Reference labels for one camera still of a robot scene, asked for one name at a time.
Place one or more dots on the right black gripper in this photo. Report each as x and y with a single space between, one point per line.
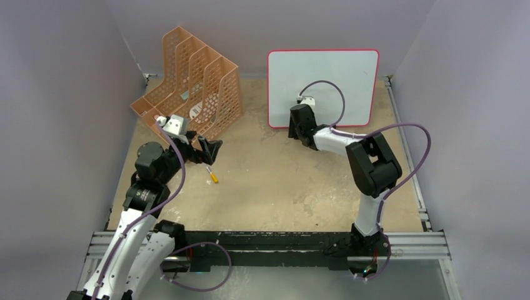
292 132

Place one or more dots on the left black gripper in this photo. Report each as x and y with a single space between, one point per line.
195 156

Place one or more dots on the pink framed whiteboard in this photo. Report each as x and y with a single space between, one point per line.
342 82

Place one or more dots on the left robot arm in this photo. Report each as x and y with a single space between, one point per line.
141 242

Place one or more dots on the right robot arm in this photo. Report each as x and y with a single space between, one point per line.
374 167

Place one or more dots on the orange plastic file organizer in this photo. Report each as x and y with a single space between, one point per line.
198 84

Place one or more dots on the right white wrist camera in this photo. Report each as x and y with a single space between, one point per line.
307 100

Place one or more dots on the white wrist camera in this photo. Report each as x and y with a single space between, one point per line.
174 126
307 100

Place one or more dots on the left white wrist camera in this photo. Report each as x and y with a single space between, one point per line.
174 126

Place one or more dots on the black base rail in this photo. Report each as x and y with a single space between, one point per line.
336 251

